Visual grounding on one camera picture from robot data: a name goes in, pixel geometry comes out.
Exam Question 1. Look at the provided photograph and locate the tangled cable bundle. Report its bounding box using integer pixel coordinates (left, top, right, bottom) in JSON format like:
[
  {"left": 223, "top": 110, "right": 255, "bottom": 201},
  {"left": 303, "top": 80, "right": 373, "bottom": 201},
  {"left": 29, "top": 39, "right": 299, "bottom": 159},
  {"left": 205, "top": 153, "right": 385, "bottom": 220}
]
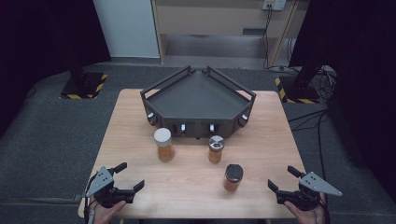
[{"left": 314, "top": 65, "right": 338, "bottom": 101}]

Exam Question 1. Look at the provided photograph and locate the black outlet cable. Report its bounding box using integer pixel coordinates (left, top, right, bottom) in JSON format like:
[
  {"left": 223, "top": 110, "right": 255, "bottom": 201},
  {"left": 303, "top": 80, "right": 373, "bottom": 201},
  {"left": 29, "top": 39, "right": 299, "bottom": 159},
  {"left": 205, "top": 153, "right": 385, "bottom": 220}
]
[{"left": 262, "top": 5, "right": 292, "bottom": 72}]

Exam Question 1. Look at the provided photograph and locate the white power outlet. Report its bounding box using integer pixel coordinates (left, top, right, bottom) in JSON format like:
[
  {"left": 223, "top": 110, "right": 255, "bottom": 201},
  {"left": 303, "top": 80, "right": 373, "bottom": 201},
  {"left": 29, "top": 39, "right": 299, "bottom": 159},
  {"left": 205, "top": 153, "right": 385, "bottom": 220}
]
[{"left": 262, "top": 0, "right": 288, "bottom": 11}]

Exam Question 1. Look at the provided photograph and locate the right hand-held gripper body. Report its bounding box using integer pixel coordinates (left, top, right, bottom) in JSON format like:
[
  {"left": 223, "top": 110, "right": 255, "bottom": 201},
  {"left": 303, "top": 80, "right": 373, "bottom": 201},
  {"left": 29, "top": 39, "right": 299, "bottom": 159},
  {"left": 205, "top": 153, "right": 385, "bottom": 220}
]
[{"left": 275, "top": 171, "right": 344, "bottom": 212}]

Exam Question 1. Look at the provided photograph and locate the white panel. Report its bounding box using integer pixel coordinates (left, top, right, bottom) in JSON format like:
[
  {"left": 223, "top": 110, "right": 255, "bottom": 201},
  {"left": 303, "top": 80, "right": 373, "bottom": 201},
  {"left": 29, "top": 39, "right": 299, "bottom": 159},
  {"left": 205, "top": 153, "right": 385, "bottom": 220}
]
[{"left": 92, "top": 0, "right": 161, "bottom": 59}]

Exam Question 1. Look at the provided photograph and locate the black curtain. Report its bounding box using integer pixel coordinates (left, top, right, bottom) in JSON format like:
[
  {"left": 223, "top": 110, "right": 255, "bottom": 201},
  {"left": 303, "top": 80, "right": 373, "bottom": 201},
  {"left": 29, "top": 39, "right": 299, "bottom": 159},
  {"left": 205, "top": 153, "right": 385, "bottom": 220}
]
[
  {"left": 0, "top": 0, "right": 112, "bottom": 138},
  {"left": 289, "top": 0, "right": 396, "bottom": 195}
]

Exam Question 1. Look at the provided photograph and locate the person's left hand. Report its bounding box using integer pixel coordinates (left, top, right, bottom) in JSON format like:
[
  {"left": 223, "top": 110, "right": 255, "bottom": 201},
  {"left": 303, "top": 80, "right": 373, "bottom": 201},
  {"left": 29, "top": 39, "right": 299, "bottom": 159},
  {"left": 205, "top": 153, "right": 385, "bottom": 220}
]
[{"left": 92, "top": 200, "right": 127, "bottom": 224}]

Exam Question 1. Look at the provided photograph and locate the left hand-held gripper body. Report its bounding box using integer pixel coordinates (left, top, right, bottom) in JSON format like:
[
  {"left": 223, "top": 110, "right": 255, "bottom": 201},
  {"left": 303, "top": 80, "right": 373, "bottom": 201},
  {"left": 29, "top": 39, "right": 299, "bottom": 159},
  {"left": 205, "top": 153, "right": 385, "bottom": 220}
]
[{"left": 84, "top": 165, "right": 137, "bottom": 209}]

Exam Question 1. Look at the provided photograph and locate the dark grey corner rack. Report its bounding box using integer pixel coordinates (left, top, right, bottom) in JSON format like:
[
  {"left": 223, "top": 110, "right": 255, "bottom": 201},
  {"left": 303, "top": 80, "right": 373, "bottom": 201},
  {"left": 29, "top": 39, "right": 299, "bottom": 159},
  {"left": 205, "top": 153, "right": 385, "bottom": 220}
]
[{"left": 139, "top": 64, "right": 257, "bottom": 140}]

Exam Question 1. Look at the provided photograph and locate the silver lid spice jar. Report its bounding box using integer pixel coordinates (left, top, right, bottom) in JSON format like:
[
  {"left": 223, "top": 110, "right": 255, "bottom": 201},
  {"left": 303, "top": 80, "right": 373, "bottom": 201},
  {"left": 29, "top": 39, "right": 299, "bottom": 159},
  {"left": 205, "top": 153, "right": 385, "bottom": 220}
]
[{"left": 207, "top": 134, "right": 226, "bottom": 164}]

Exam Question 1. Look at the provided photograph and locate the black stand with striped base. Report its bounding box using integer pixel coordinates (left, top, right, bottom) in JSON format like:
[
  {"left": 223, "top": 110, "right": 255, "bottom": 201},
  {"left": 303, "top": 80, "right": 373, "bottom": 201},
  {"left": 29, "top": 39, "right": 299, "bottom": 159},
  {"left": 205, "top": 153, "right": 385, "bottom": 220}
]
[
  {"left": 59, "top": 46, "right": 109, "bottom": 101},
  {"left": 275, "top": 59, "right": 326, "bottom": 105}
]

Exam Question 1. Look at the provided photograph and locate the black lid spice jar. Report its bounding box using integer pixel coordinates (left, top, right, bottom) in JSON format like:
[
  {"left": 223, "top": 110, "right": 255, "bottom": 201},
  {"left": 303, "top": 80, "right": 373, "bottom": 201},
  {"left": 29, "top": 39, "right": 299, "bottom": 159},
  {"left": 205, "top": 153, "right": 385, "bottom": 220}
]
[{"left": 222, "top": 163, "right": 245, "bottom": 192}]

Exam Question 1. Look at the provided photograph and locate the person's right hand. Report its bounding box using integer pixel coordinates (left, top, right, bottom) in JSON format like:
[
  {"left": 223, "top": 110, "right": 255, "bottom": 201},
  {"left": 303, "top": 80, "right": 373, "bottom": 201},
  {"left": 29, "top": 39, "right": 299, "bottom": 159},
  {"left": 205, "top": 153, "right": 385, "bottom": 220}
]
[{"left": 283, "top": 193, "right": 327, "bottom": 224}]

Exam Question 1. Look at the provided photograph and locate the black floor cable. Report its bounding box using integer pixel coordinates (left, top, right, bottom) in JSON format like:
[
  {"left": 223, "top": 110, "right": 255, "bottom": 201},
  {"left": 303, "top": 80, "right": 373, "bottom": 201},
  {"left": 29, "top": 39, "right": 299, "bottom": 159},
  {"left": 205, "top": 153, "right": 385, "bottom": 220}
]
[{"left": 288, "top": 108, "right": 330, "bottom": 181}]

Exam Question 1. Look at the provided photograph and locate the white lid spice jar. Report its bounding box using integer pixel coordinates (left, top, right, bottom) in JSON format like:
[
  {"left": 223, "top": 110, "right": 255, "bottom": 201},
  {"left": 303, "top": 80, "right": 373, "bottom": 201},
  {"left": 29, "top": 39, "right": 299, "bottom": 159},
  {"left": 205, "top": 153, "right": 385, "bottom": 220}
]
[{"left": 153, "top": 127, "right": 176, "bottom": 163}]

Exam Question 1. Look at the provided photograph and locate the light wooden cabinet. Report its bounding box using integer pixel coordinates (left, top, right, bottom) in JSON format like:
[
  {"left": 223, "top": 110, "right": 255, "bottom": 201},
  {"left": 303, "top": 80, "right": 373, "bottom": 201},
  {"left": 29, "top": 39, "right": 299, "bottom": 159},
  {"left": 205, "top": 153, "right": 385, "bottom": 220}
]
[{"left": 151, "top": 0, "right": 301, "bottom": 68}]

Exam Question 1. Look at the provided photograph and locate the left hand-held gripper cable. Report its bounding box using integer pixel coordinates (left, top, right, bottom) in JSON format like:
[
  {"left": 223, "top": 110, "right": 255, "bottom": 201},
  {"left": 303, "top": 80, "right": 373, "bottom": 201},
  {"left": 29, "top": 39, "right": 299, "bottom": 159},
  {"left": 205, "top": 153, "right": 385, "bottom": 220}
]
[{"left": 82, "top": 172, "right": 98, "bottom": 224}]

